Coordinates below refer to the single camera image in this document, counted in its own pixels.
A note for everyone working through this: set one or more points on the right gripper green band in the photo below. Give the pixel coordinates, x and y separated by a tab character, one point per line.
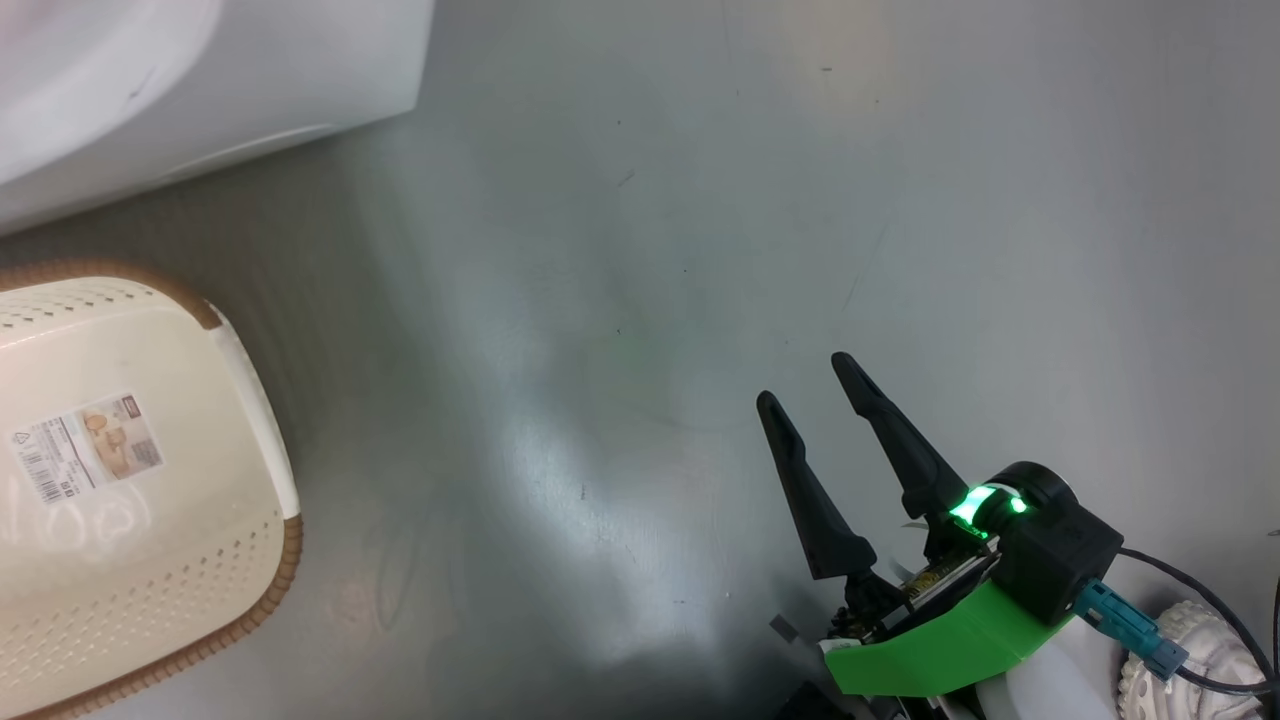
940	650

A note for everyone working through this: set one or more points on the white basket with brown rim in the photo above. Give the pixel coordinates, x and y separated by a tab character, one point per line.
150	580

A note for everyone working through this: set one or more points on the white front-load washing machine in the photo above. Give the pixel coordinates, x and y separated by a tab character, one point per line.
200	80

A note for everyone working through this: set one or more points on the white ribbed wheel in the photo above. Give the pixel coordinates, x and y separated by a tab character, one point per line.
1205	645

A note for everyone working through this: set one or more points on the paper product label sticker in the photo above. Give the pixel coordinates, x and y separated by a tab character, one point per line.
90	445

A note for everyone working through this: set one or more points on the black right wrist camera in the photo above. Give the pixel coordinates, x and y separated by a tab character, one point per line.
1060	550

